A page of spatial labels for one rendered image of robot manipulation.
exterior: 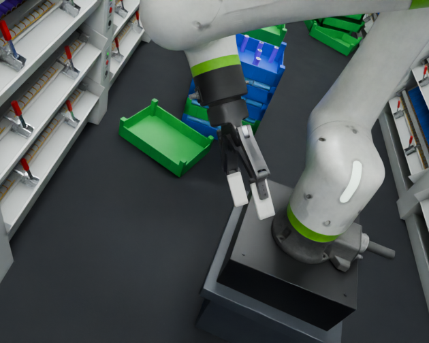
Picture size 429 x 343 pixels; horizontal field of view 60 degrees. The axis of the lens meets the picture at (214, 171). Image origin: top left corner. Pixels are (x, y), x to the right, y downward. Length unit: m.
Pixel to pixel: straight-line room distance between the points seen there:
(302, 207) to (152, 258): 0.57
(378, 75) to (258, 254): 0.41
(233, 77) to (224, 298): 0.46
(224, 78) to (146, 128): 0.89
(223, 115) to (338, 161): 0.21
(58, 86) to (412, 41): 0.85
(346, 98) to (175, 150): 0.83
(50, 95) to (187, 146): 0.60
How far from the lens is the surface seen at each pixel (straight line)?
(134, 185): 1.31
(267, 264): 0.78
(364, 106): 0.78
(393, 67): 0.75
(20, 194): 1.11
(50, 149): 1.21
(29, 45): 0.93
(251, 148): 0.63
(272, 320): 0.86
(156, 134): 1.50
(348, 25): 2.87
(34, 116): 1.03
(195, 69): 0.68
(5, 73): 0.85
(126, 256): 1.16
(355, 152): 0.69
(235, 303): 0.84
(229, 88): 0.66
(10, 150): 0.95
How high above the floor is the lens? 1.01
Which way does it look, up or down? 45 degrees down
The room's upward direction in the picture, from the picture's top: 22 degrees clockwise
